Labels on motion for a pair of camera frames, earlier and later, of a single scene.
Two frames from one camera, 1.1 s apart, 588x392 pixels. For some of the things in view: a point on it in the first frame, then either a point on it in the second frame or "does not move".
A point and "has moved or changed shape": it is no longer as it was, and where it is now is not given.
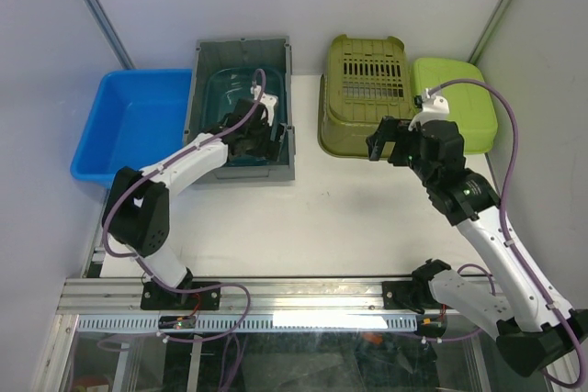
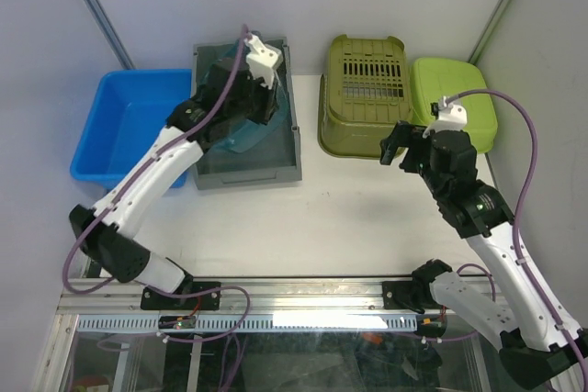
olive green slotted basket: x=367 y=79 does not move
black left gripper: x=271 y=150 -> x=268 y=102
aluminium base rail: x=249 y=297 does not move
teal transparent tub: x=227 y=85 has moved or changed shape
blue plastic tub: x=139 y=117 does not move
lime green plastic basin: x=470 y=106 does not move
